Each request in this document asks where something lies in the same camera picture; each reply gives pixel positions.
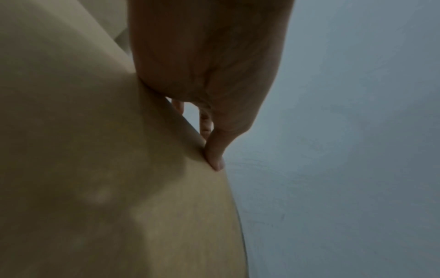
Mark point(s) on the person's left hand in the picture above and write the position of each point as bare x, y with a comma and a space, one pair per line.
206, 54

